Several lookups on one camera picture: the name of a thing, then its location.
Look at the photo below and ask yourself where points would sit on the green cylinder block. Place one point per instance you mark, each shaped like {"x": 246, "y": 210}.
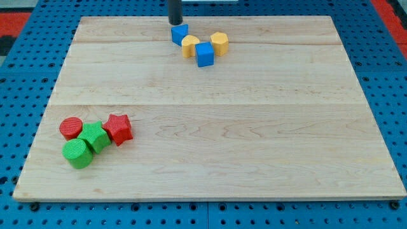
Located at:
{"x": 77, "y": 153}

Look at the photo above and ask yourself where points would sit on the red cylinder block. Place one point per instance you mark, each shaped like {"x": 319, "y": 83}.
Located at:
{"x": 71, "y": 127}

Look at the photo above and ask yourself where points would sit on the red star block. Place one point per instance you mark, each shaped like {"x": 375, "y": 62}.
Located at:
{"x": 118, "y": 128}

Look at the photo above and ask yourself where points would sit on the blue triangle block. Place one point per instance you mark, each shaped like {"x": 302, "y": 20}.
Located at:
{"x": 178, "y": 33}

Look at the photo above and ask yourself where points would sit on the yellow hexagon block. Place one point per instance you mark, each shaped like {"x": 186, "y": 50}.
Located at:
{"x": 220, "y": 42}

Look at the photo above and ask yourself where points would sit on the yellow heart block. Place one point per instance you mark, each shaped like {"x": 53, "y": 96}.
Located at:
{"x": 188, "y": 46}

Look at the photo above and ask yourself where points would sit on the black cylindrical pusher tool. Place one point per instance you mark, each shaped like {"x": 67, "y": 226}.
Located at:
{"x": 175, "y": 12}

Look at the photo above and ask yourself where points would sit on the light wooden board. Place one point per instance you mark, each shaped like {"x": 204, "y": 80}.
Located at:
{"x": 280, "y": 117}

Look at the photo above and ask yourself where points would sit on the green star block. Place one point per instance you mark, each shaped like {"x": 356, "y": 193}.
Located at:
{"x": 95, "y": 136}

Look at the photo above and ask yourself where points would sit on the blue cube block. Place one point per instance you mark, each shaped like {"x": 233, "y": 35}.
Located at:
{"x": 204, "y": 54}

